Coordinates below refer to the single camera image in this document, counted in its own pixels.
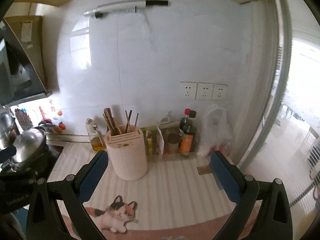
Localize brown card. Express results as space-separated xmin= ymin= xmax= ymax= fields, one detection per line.
xmin=197 ymin=165 xmax=212 ymax=175

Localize steel stock pot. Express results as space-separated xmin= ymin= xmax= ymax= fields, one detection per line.
xmin=0 ymin=112 xmax=17 ymax=150

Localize glass oil dispenser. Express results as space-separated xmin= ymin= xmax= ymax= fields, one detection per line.
xmin=85 ymin=118 xmax=106 ymax=152

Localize clear plastic bag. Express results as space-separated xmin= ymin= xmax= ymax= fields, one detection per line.
xmin=196 ymin=104 xmax=233 ymax=157

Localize striped cat table mat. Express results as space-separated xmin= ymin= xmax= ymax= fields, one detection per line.
xmin=47 ymin=142 xmax=258 ymax=240

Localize cream utensil holder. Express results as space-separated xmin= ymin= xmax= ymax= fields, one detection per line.
xmin=105 ymin=127 xmax=148 ymax=181

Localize white printed packet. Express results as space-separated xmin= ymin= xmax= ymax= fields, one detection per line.
xmin=156 ymin=126 xmax=164 ymax=155

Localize red cap sauce bottle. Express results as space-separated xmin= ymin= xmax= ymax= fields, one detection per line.
xmin=179 ymin=108 xmax=191 ymax=134

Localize black range hood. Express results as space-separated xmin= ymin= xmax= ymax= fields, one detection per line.
xmin=1 ymin=16 xmax=52 ymax=106

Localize triple wall socket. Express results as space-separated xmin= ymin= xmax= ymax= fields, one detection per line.
xmin=179 ymin=82 xmax=228 ymax=100

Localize wall knife rail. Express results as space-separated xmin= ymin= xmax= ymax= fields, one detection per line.
xmin=84 ymin=0 xmax=170 ymax=18

